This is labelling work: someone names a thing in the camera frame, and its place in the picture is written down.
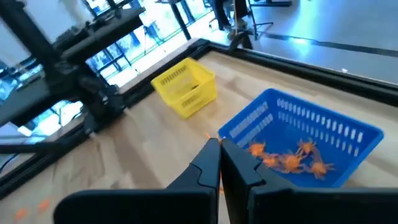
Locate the black aluminium table frame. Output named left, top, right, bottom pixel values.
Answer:
left=0, top=37, right=398, bottom=200

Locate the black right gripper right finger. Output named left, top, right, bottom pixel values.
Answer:
left=221, top=139, right=398, bottom=224

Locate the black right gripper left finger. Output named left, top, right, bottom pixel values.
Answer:
left=53, top=138, right=221, bottom=224

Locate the blue plastic basket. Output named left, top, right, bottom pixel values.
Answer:
left=217, top=88, right=385, bottom=189

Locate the yellow plastic basket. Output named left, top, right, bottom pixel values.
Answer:
left=150, top=57, right=218, bottom=119

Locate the person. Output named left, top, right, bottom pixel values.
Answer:
left=213, top=0, right=249, bottom=32

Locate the orange plastic spider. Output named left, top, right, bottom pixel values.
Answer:
left=204, top=133, right=224, bottom=142
left=262, top=154, right=280, bottom=169
left=248, top=142, right=267, bottom=158
left=14, top=208, right=29, bottom=222
left=297, top=139, right=318, bottom=156
left=307, top=160, right=335, bottom=180
left=37, top=198, right=51, bottom=212
left=279, top=154, right=307, bottom=174

